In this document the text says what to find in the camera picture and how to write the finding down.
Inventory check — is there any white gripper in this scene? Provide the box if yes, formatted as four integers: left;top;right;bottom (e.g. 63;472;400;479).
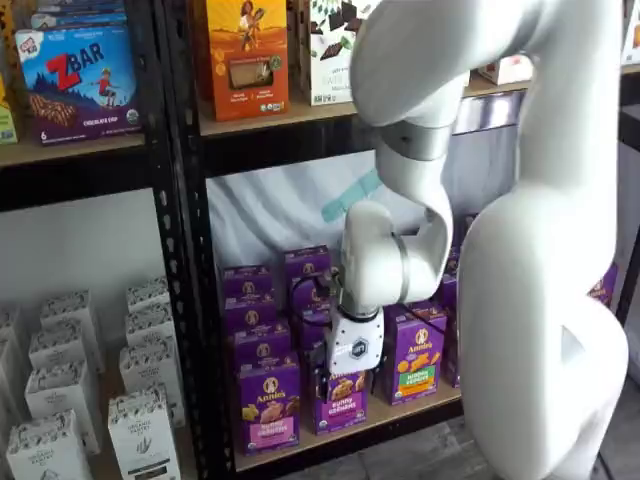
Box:
310;309;386;404

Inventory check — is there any purple Annie's box pink patch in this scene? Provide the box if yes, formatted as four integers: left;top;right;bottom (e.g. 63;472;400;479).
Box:
237;363;302;456

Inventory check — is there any purple Annie's box violet patch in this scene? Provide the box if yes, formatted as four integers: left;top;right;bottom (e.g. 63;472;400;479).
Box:
312;372;370;436

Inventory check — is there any purple Annie's snack box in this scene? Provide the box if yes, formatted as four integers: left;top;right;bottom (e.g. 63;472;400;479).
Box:
288;279;334;326
220;264;275;306
294;324;331;381
282;244;332;289
439;272;461;329
223;295;280;341
231;329;294;374

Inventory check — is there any wooden shelf board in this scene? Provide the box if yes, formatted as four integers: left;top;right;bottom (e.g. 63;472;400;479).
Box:
198;62;640;137
0;130;151;169
233;384;465;472

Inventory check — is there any purple Annie's box green patch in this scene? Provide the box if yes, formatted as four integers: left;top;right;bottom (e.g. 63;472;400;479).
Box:
382;301;449;407

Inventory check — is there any black metal shelf rack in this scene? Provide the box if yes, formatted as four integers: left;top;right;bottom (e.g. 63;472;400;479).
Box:
159;0;640;480
0;0;211;480

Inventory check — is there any purple Annie's box brown patch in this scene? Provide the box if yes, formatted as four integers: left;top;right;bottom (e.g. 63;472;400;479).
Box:
587;263;620;307

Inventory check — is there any Simple Mills chocolate thins box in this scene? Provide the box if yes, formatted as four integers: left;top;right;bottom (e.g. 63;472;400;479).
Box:
306;0;360;108

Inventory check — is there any orange Revival box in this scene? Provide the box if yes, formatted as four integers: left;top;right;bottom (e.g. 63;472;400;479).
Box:
205;0;292;123

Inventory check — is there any Simple Mills almond bars box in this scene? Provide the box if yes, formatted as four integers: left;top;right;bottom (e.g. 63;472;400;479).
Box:
474;53;535;86

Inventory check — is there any blue ZBar box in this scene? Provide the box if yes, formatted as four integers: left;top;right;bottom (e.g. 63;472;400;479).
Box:
29;0;129;34
14;25;145;147

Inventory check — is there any yellow Bobo's box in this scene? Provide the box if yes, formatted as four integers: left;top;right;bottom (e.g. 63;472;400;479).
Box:
0;69;20;146

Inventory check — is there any orange pretzel crackers cheddar box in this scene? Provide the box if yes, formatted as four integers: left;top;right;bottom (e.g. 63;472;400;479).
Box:
620;7;640;67

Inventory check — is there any white backdrop cloth teal logo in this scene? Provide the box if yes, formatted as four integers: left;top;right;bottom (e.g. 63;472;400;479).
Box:
206;91;526;281

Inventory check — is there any white small boxes group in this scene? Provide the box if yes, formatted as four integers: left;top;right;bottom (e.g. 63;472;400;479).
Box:
0;279;201;480

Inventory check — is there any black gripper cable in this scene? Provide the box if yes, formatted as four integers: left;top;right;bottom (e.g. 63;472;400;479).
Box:
291;269;346;334

